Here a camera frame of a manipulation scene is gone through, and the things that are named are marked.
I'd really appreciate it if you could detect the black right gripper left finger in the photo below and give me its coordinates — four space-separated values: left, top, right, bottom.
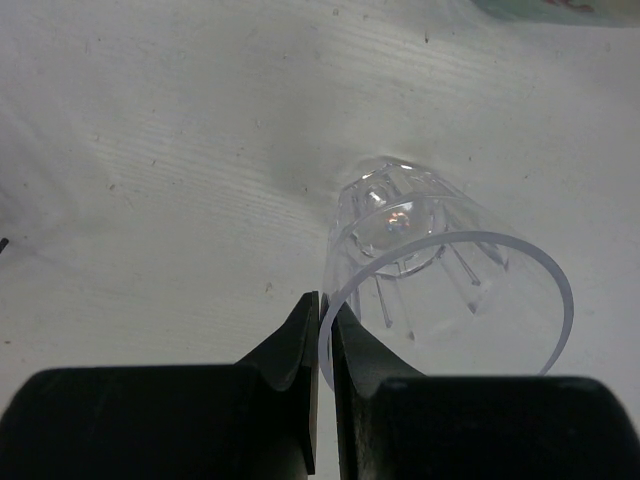
1 292 319 479

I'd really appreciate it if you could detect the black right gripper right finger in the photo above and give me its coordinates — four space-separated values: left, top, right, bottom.
330 307 639 479

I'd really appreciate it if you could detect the clear faceted plastic glass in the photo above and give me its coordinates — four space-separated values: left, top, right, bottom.
318 156 574 381

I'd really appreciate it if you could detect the large cream floral mug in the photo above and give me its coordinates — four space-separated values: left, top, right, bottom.
474 0 639 27

